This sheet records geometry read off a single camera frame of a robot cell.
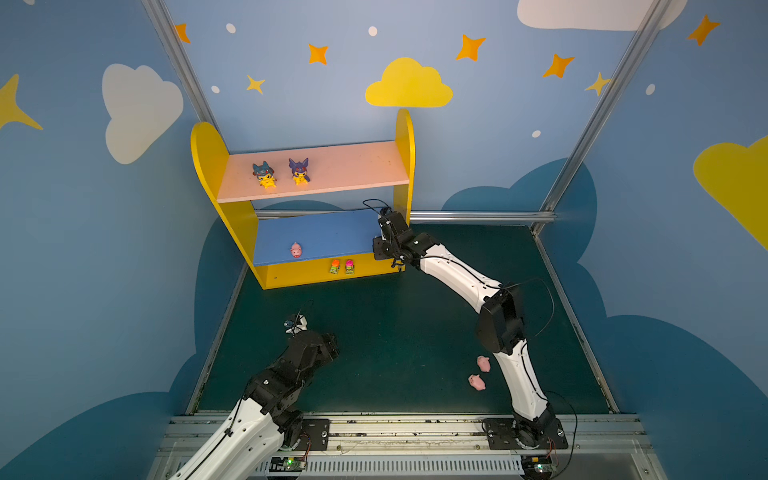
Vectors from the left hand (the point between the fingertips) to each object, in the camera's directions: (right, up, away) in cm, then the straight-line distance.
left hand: (332, 341), depth 81 cm
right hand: (+13, +29, +12) cm, 34 cm away
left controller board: (-9, -26, -11) cm, 30 cm away
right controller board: (+52, -28, -10) cm, 60 cm away
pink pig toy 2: (+40, -12, +1) cm, 42 cm away
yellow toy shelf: (-12, +38, +24) cm, 47 cm away
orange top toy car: (-3, +20, +23) cm, 31 cm away
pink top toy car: (+1, +20, +25) cm, 32 cm away
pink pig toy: (-14, +26, +12) cm, 31 cm away
